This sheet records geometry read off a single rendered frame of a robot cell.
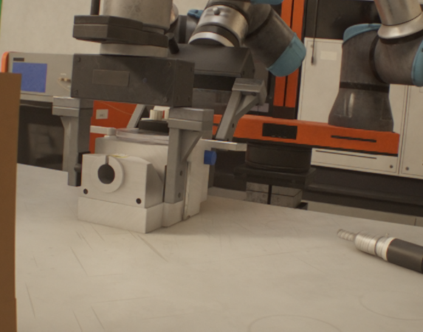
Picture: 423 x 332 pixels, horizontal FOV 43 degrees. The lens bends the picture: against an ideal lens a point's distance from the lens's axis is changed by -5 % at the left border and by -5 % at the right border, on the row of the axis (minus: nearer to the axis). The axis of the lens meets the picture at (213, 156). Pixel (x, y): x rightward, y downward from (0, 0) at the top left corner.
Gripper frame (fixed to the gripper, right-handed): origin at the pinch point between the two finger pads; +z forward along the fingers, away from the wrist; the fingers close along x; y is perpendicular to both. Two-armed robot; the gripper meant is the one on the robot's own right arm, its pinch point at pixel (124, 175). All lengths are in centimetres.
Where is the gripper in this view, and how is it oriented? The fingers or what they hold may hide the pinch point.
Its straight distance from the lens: 63.9
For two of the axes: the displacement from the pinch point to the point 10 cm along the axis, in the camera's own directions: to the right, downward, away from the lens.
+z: -0.9, 9.9, 1.2
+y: 3.6, -0.8, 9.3
